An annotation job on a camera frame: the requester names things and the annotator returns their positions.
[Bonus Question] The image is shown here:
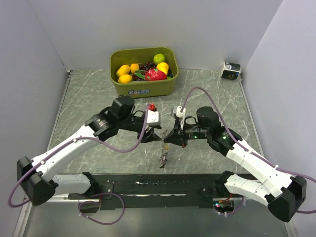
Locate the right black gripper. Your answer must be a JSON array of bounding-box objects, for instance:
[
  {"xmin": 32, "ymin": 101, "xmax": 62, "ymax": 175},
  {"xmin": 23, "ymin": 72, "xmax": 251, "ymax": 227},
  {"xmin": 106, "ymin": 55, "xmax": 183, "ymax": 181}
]
[{"xmin": 163, "ymin": 118, "xmax": 210, "ymax": 148}]

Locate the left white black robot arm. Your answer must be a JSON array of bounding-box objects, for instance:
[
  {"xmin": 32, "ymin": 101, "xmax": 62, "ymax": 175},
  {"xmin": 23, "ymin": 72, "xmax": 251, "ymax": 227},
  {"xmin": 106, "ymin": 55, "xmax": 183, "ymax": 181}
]
[{"xmin": 17, "ymin": 95, "xmax": 161, "ymax": 206}]

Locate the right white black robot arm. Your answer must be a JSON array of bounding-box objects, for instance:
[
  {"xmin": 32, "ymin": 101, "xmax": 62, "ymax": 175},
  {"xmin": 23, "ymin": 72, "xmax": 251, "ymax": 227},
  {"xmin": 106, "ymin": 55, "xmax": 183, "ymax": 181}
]
[{"xmin": 164, "ymin": 106, "xmax": 307, "ymax": 222}]

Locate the yellow mango lower left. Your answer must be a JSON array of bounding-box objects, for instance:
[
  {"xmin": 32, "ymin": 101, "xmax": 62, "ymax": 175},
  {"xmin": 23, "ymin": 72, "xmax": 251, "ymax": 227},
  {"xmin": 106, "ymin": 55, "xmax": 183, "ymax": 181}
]
[{"xmin": 118, "ymin": 74, "xmax": 133, "ymax": 84}]

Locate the yellow mango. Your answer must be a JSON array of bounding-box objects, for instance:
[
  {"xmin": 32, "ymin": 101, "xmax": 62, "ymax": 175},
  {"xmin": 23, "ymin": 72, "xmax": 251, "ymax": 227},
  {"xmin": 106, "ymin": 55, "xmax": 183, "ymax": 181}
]
[
  {"xmin": 118, "ymin": 74, "xmax": 133, "ymax": 84},
  {"xmin": 116, "ymin": 65, "xmax": 130, "ymax": 78}
]

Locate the dark grape bunch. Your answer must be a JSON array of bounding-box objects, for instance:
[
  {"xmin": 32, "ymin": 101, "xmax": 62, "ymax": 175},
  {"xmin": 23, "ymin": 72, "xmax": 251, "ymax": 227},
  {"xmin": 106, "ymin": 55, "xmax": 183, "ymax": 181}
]
[{"xmin": 131, "ymin": 62, "xmax": 156, "ymax": 81}]

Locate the small orange fruit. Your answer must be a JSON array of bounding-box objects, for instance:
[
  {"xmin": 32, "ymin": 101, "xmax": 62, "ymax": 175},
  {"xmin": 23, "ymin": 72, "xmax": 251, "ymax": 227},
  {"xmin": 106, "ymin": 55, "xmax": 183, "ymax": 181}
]
[{"xmin": 130, "ymin": 63, "xmax": 140, "ymax": 74}]

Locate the yellow mango upper left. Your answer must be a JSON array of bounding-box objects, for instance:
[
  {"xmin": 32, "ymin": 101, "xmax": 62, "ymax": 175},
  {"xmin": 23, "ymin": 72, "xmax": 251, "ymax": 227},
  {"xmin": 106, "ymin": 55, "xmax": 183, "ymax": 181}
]
[{"xmin": 116, "ymin": 65, "xmax": 130, "ymax": 78}]

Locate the green apple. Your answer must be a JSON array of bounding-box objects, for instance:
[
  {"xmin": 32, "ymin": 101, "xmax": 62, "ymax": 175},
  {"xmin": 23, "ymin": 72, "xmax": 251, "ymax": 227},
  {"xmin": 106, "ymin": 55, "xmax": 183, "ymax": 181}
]
[{"xmin": 153, "ymin": 53, "xmax": 165, "ymax": 65}]

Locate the olive green plastic bin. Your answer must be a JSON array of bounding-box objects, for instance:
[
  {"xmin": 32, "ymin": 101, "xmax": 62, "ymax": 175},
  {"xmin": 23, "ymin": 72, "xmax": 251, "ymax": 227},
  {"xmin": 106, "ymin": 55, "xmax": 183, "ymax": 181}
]
[{"xmin": 110, "ymin": 47, "xmax": 179, "ymax": 98}]

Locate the black white roll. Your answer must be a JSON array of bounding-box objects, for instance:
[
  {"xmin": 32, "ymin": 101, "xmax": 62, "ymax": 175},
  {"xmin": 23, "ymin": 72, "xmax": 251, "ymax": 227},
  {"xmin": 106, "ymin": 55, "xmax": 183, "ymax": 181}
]
[{"xmin": 220, "ymin": 61, "xmax": 241, "ymax": 80}]

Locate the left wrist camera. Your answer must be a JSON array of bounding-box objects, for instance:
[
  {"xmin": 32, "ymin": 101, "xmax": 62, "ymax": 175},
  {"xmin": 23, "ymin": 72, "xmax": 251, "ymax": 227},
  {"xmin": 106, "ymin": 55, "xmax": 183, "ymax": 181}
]
[{"xmin": 147, "ymin": 103, "xmax": 161, "ymax": 127}]

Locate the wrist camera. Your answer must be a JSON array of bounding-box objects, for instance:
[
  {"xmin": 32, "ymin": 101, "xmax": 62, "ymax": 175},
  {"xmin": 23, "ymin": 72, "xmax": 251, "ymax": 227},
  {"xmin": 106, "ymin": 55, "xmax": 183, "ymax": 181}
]
[
  {"xmin": 171, "ymin": 106, "xmax": 186, "ymax": 130},
  {"xmin": 147, "ymin": 103, "xmax": 161, "ymax": 127}
]

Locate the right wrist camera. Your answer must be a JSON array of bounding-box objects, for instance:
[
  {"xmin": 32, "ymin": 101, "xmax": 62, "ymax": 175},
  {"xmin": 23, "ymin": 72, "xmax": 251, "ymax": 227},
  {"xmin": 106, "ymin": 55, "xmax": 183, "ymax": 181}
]
[{"xmin": 171, "ymin": 106, "xmax": 186, "ymax": 130}]

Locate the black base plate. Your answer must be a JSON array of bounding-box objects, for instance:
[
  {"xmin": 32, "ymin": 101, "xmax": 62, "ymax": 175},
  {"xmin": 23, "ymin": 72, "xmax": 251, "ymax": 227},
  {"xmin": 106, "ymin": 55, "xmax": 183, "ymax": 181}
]
[{"xmin": 68, "ymin": 174, "xmax": 272, "ymax": 211}]

